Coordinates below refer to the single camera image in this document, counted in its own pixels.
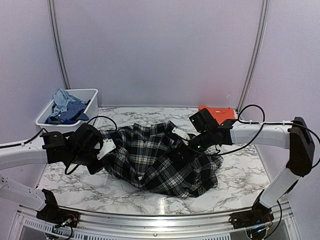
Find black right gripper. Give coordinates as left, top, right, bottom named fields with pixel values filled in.
left=169, top=128, right=214, bottom=162

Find black white plaid shirt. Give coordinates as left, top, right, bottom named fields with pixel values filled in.
left=100, top=121, right=223, bottom=198

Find orange t-shirt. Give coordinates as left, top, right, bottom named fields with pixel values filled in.
left=198, top=105, right=238, bottom=124

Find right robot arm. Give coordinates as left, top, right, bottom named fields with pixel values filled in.
left=171, top=109, right=320, bottom=224

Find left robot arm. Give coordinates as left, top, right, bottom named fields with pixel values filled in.
left=0, top=123, right=105, bottom=223

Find white plastic laundry bin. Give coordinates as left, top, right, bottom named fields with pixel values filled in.
left=35, top=88, right=99, bottom=133

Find light blue garment in bin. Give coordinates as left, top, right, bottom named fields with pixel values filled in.
left=52, top=88, right=84, bottom=114

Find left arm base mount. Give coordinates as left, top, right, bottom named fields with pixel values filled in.
left=36, top=206, right=80, bottom=228

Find aluminium front frame rail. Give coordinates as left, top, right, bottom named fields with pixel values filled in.
left=7, top=201, right=302, bottom=240

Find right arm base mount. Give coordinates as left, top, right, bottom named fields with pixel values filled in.
left=228, top=209, right=274, bottom=229

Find right aluminium corner post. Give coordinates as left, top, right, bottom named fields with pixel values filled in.
left=236, top=0, right=270, bottom=111

